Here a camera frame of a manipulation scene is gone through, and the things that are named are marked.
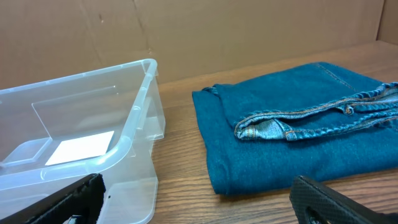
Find blue denim jeans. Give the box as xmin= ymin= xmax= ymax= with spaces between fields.
xmin=192 ymin=62 xmax=397 ymax=195

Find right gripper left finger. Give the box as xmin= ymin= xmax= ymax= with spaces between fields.
xmin=1 ymin=174 xmax=106 ymax=224

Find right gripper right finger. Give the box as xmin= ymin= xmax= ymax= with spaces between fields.
xmin=289 ymin=176 xmax=397 ymax=224

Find clear plastic storage bin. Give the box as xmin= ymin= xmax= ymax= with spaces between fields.
xmin=1 ymin=59 xmax=165 ymax=223

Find white label in bin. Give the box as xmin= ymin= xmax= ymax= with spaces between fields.
xmin=45 ymin=131 xmax=114 ymax=166

